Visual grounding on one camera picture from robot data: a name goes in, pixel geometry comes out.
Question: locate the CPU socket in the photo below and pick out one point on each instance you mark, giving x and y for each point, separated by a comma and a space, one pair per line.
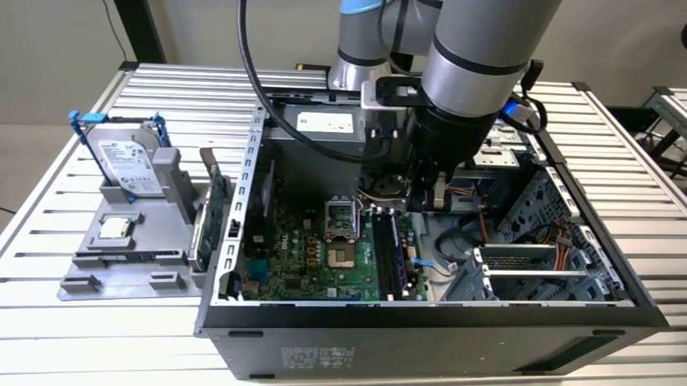
341, 255

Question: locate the slatted metal side table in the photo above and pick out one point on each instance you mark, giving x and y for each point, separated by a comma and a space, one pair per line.
669, 102

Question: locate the hard disk in blue carrier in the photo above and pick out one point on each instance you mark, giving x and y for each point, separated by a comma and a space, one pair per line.
123, 161

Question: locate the green motherboard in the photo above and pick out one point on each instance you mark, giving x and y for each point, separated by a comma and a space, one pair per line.
300, 277

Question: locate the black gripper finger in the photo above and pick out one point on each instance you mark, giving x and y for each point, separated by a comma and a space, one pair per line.
419, 199
441, 193

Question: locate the round black fan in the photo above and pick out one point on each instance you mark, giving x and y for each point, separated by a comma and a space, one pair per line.
383, 187

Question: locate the silver CPU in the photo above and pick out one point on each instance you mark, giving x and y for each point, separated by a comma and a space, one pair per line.
114, 230

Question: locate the grey parts rack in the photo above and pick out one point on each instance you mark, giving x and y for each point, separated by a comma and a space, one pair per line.
155, 225

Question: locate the black RAM slot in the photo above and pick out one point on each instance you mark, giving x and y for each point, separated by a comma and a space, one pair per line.
382, 253

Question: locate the grey power supply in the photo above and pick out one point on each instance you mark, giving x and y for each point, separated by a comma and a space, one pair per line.
317, 169

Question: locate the black PC case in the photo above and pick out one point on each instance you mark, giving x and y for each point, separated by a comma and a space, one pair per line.
375, 346

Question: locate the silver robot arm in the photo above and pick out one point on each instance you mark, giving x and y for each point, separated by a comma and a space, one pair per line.
483, 48

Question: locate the black upright post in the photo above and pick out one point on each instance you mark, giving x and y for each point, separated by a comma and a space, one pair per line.
144, 36

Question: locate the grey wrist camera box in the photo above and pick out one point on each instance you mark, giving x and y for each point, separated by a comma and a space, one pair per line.
519, 113

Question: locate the green graphics card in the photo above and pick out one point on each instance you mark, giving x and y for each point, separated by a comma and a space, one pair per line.
215, 213

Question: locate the grey metal drive cage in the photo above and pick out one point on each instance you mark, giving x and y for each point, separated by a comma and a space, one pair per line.
497, 158

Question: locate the metal disk bay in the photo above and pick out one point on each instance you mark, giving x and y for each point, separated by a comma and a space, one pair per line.
537, 272

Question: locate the black yellow plug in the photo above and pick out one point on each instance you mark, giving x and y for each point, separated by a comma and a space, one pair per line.
308, 66

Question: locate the blue expansion slot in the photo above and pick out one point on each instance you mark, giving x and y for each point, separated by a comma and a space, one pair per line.
258, 269

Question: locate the black bracketed wrist camera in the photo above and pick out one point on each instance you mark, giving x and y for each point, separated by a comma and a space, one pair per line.
397, 92

